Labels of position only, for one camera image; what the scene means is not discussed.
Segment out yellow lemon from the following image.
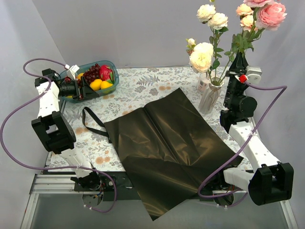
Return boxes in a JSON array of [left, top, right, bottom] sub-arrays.
[[101, 81, 113, 90], [90, 79, 102, 91]]

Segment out pink dragon fruit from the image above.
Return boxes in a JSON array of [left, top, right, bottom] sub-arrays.
[[99, 65, 115, 83]]

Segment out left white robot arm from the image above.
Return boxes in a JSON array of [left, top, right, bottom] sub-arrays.
[[31, 69, 102, 191]]

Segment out black paper cone wrapper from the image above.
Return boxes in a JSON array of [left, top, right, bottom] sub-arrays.
[[105, 89, 242, 220]]

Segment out white ceramic vase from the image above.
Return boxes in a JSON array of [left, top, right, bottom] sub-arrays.
[[199, 77, 224, 114]]

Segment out purple cable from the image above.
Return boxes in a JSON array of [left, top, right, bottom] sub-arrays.
[[0, 58, 119, 213], [197, 82, 288, 208]]

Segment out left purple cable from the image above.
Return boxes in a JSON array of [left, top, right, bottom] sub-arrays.
[[0, 58, 119, 213]]

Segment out teal plastic fruit basket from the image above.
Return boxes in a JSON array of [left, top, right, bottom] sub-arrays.
[[59, 60, 120, 103]]

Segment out small orange fruit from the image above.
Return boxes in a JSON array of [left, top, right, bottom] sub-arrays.
[[77, 73, 84, 80]]

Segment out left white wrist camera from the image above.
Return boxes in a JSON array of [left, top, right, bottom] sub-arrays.
[[65, 65, 80, 80]]

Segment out aluminium rail frame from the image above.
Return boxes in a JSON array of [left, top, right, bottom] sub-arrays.
[[20, 63, 298, 229]]

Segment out floral table mat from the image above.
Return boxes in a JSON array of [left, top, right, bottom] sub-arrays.
[[48, 66, 259, 172]]

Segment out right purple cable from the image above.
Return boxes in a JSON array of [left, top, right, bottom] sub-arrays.
[[197, 82, 288, 208]]

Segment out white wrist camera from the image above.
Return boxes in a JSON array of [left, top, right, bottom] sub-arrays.
[[65, 65, 80, 80], [237, 66, 262, 84]]

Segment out dark red grapes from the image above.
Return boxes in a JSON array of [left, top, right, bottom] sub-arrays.
[[77, 63, 100, 86]]

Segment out pink double rose stem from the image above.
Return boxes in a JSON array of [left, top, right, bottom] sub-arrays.
[[246, 0, 287, 43]]

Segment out peach rose stem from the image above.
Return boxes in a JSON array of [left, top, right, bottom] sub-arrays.
[[222, 1, 259, 76]]

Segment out white rose stem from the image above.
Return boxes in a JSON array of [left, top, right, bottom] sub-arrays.
[[186, 38, 220, 81]]

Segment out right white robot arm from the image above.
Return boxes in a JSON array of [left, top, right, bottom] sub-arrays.
[[215, 52, 294, 206]]

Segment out cream bud flower stem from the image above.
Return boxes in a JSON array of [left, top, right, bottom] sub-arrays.
[[196, 0, 228, 86]]

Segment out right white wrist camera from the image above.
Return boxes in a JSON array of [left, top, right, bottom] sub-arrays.
[[237, 66, 262, 84]]

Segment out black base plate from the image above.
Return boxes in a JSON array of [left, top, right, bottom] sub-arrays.
[[73, 170, 245, 201]]

